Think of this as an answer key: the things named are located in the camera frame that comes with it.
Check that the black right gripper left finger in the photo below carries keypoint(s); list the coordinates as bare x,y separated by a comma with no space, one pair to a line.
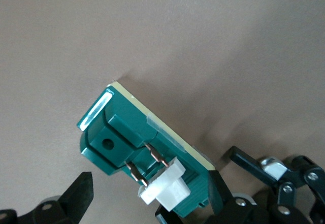
66,206

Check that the green terminal block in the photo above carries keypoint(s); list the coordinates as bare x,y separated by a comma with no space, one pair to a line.
122,112

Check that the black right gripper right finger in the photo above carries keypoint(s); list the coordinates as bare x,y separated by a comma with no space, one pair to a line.
221,191

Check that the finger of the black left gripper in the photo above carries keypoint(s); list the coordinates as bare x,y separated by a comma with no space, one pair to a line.
248,161

